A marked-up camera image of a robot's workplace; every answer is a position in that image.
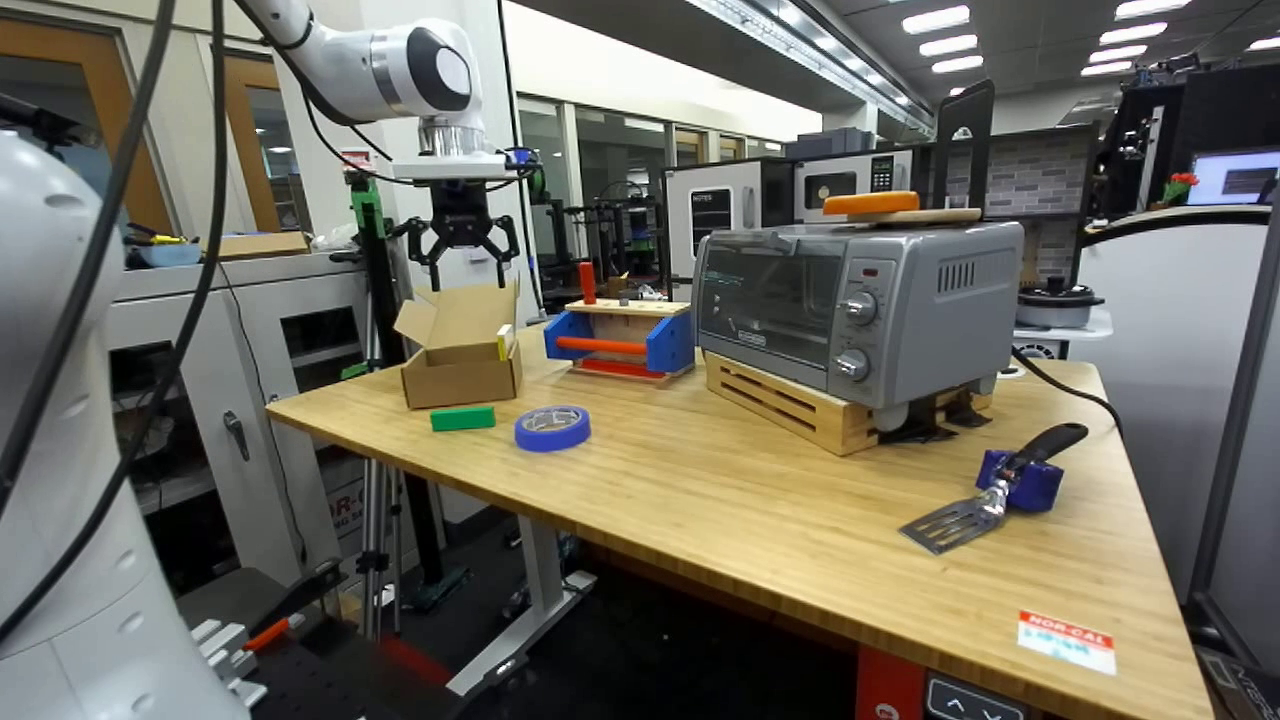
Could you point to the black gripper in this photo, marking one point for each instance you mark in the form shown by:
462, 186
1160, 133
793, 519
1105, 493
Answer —
462, 223

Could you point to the white yellow small book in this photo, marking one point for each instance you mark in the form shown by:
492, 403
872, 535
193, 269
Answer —
505, 342

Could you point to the blue masking tape roll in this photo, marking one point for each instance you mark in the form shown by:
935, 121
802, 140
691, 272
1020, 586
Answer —
555, 429

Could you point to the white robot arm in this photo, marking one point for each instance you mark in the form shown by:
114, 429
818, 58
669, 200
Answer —
88, 623

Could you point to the open cardboard box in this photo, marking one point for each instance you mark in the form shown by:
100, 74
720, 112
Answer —
453, 350

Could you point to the green block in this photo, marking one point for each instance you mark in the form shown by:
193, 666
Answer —
468, 417

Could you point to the blue orange wooden toy bench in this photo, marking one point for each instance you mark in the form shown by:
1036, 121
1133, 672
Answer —
611, 333

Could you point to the wooden slatted crate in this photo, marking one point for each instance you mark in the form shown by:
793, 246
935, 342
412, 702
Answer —
842, 425

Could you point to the orange item on oven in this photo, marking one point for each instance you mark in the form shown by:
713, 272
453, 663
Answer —
869, 204

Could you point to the silver toaster oven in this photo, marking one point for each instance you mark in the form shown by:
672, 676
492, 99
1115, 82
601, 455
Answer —
872, 318

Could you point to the black bookend stand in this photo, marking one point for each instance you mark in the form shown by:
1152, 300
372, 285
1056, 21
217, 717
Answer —
962, 151

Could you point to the red white warning sticker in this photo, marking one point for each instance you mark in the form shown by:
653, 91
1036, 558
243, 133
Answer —
1065, 643

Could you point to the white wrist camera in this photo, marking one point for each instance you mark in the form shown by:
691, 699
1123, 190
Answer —
439, 170

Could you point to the blue handled scraper tool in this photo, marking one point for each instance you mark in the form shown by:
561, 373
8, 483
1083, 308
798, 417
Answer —
1019, 483

